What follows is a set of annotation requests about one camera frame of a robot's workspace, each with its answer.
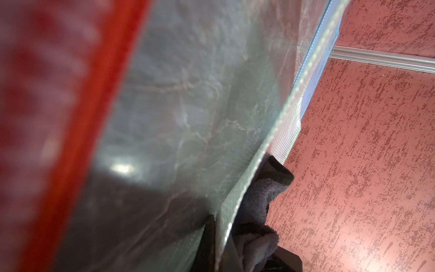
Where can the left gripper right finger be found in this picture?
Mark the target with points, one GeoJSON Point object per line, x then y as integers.
{"type": "Point", "coordinates": [230, 261]}

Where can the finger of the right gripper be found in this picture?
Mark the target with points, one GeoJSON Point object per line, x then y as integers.
{"type": "Point", "coordinates": [283, 260]}

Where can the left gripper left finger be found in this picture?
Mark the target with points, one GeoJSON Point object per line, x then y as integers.
{"type": "Point", "coordinates": [205, 257]}

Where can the green mesh document bag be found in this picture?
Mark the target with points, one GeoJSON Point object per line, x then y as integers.
{"type": "Point", "coordinates": [218, 85]}

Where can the pink mesh document bag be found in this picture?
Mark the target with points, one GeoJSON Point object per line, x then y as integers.
{"type": "Point", "coordinates": [61, 66]}

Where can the right aluminium corner post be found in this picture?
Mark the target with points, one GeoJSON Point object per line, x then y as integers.
{"type": "Point", "coordinates": [394, 60]}

